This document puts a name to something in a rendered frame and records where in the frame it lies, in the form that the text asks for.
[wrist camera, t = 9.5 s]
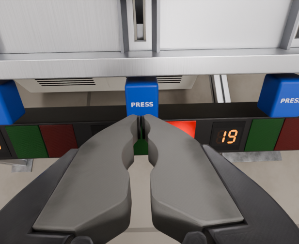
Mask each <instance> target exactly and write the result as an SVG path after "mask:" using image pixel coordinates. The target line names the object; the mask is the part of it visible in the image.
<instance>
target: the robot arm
mask: <svg viewBox="0 0 299 244"><path fill-rule="evenodd" d="M141 126H142V139H145V141H146V142H147V143H148V160H149V162H150V163H151V164H152V166H153V167H154V168H153V169H152V170H151V172H150V199H151V213H152V222H153V225H154V227H155V228H156V229H157V230H159V231H160V232H162V233H164V234H166V235H168V236H169V237H171V238H173V239H175V240H177V241H178V242H180V243H181V244H299V228H298V226H297V225H296V224H295V222H294V221H293V220H292V219H291V217H290V216H289V215H288V214H287V213H286V212H285V210H284V209H283V208H282V207H281V206H280V205H279V204H278V203H277V202H276V200H275V199H274V198H273V197H272V196H271V195H269V194H268V193H267V192H266V191H265V190H264V189H263V188H262V187H261V186H260V185H258V184H257V183H256V182H255V181H254V180H252V179H251V178H250V177H249V176H247V175H246V174H245V173H244V172H242V171H241V170H240V169H238V168H237V167H236V166H235V165H233V164H232V163H231V162H230V161H228V160H227V159H226V158H225V157H223V156H222V155H221V154H220V153H218V152H217V151H216V150H215V149H213V148H212V147H211V146H210V145H208V144H203V145H202V144H200V143H199V142H198V141H197V140H195V139H194V138H193V137H192V136H190V135H189V134H187V133H186V132H184V131H183V130H181V129H179V128H178V127H176V126H174V125H171V124H169V123H167V122H165V121H163V120H161V119H159V118H157V117H155V116H153V115H151V114H146V115H142V116H137V115H134V114H132V115H129V116H127V117H126V118H124V119H122V120H120V121H118V122H116V123H115V124H113V125H111V126H109V127H107V128H105V129H103V130H102V131H100V132H98V133H97V134H95V135H94V136H93V137H91V138H90V139H89V140H87V141H86V142H85V143H84V144H83V145H81V146H80V147H79V148H78V149H70V150H69V151H68V152H67V153H65V154H64V155H63V156H62V157H61V158H59V159H58V160H57V161H56V162H55V163H53V164H52V165H51V166H50V167H49V168H47V169H46V170H45V171H44V172H43V173H41V174H40V175H39V176H38V177H37V178H35V179H34V180H33V181H32V182H31V183H29V184H28V185H27V186H26V187H25V188H23V189H22V190H21V191H20V192H19V193H18V194H16V195H15V196H14V197H13V198H12V199H11V200H10V201H9V202H8V203H7V204H6V205H5V206H4V207H3V208H2V209H1V210H0V244H105V243H107V242H109V241H110V240H112V239H113V238H115V237H116V236H118V235H120V234H121V233H123V232H124V231H125V230H126V229H127V228H128V227H129V224H130V217H131V206H132V199H131V188H130V177H129V172H128V169H129V167H130V166H131V165H132V164H133V162H134V149H133V146H134V144H135V143H136V142H137V141H138V139H140V138H141Z"/></svg>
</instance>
